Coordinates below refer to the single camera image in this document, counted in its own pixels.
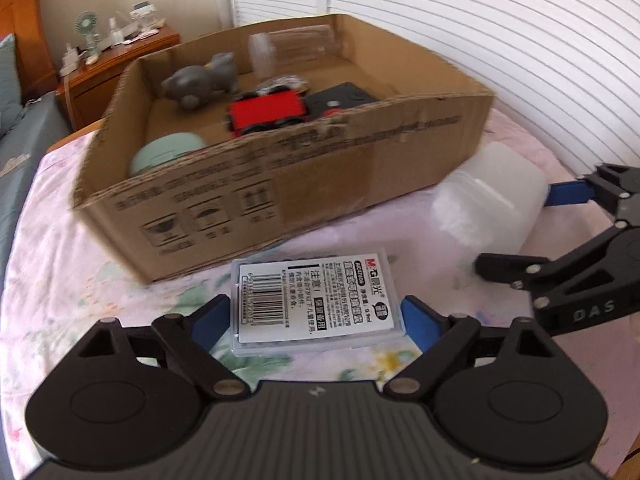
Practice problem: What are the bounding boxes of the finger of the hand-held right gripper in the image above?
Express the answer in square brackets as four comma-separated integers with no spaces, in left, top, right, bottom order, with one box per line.
[475,225,640,307]
[545,162,640,226]

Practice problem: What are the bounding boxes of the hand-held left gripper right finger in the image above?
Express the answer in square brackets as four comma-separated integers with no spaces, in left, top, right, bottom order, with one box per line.
[382,295,558,403]

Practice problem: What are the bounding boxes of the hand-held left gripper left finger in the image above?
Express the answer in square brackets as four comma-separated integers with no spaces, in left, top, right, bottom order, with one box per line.
[70,294,252,403]

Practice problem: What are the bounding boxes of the white translucent plastic container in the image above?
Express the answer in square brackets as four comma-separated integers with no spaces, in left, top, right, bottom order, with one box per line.
[432,141,551,256]

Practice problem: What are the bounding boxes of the clear labelled pencil lead case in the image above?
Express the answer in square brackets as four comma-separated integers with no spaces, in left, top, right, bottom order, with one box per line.
[231,246,406,358]

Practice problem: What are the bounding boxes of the mint green case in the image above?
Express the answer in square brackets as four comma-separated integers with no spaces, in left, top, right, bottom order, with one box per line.
[130,131,208,178]

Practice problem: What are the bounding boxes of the brown cardboard box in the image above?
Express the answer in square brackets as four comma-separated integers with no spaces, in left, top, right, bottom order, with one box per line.
[72,12,496,286]

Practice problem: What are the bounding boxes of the black power bank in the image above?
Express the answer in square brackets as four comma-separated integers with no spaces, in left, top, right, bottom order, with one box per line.
[305,81,378,121]

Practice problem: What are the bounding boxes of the pink floral bed sheet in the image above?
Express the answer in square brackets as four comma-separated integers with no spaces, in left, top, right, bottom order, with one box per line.
[0,105,640,476]

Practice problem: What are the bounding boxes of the white louvred closet doors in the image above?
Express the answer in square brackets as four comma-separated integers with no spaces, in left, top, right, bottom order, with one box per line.
[227,0,640,176]

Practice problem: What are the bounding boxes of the grey toy animal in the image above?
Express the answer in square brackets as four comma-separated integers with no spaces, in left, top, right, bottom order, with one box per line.
[161,52,240,111]

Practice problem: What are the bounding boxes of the teal bed sheet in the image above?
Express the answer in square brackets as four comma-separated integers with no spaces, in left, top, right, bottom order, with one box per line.
[0,90,73,291]

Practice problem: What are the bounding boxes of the wooden nightstand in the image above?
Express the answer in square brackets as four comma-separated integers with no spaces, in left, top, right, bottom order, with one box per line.
[55,25,181,131]

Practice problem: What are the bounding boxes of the clear plastic jar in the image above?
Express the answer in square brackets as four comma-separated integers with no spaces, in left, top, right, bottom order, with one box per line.
[248,24,343,78]

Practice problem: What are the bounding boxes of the white charger plug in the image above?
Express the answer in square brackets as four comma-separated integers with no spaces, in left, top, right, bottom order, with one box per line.
[60,45,81,76]

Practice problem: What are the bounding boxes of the blue pillow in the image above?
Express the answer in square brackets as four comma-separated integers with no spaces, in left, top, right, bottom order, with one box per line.
[0,32,26,138]

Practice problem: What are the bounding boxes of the white stand device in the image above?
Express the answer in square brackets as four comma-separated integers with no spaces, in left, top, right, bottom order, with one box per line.
[127,2,161,31]

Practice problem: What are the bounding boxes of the small green desk fan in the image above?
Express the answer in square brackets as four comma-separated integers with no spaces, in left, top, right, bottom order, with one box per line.
[75,11,101,53]

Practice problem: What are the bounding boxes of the wooden bed headboard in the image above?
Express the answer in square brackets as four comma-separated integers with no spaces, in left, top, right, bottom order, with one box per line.
[0,0,58,106]

